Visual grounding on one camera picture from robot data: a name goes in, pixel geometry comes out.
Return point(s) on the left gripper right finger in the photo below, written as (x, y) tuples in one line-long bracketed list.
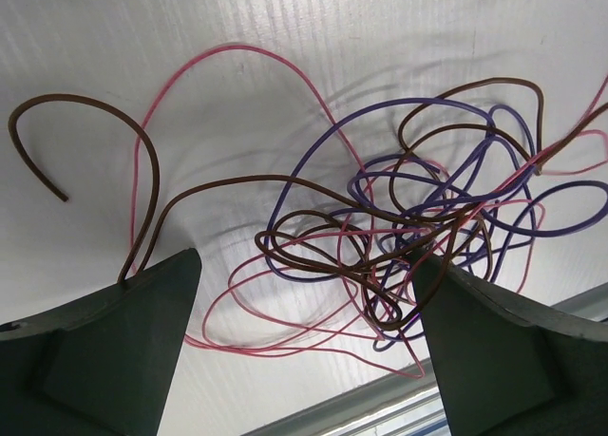
[(508, 365)]

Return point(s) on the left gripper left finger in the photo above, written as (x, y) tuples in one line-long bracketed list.
[(102, 364)]

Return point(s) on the aluminium mounting rail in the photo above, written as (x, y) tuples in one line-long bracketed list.
[(392, 405)]

